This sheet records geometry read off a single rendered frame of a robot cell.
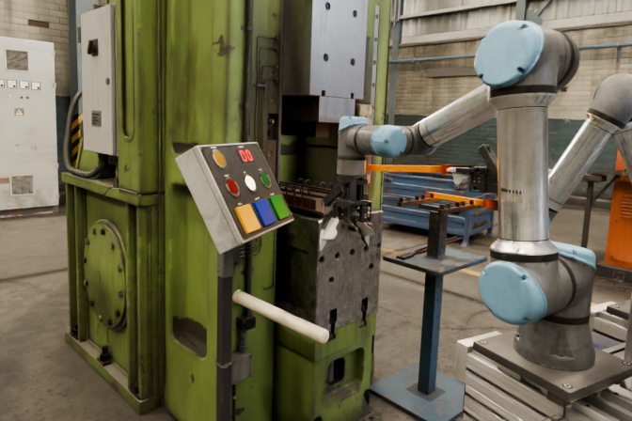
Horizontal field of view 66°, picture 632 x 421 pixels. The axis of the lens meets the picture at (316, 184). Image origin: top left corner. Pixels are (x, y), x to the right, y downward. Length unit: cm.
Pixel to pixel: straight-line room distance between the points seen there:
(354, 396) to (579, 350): 131
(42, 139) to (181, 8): 489
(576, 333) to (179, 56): 164
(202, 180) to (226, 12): 68
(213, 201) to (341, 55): 86
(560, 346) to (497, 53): 57
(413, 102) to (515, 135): 987
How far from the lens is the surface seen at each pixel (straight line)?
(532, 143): 93
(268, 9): 186
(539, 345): 109
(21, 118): 674
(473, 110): 114
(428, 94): 1058
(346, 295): 198
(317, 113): 181
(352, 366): 224
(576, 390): 105
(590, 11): 962
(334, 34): 188
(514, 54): 91
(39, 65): 682
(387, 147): 114
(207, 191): 129
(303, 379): 205
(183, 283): 216
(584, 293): 108
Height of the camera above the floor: 127
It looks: 7 degrees down
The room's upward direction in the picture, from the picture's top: 2 degrees clockwise
